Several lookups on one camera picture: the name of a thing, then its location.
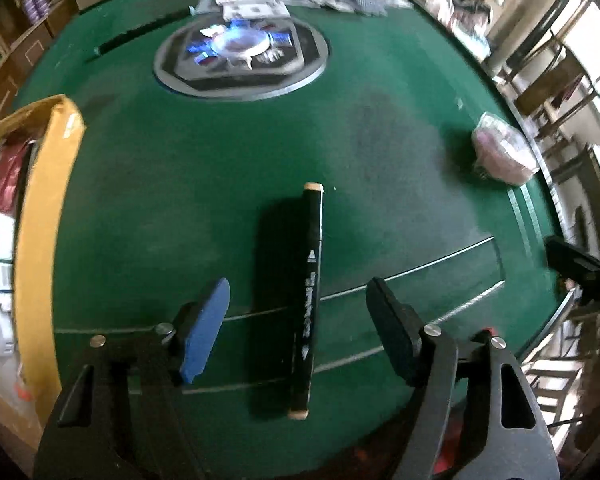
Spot pink zipper pouch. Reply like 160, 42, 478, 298
471, 112, 540, 186

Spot black marker beige cap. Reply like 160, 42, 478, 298
287, 182, 324, 420

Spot white power adapter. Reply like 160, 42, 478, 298
0, 309, 16, 358

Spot dark red foil packet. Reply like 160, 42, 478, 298
0, 139, 34, 218

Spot black marker teal cap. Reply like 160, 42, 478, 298
94, 6, 196, 56

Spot wooden chair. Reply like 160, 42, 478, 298
504, 0, 600, 158

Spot pile of clothes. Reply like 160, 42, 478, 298
448, 0, 492, 62

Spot yellow cardboard box tray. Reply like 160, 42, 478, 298
0, 94, 85, 427

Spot round mahjong control panel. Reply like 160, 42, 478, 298
154, 13, 329, 101

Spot wooden cabinet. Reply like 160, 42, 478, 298
0, 0, 79, 120

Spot purple bottles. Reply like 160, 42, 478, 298
22, 0, 50, 23

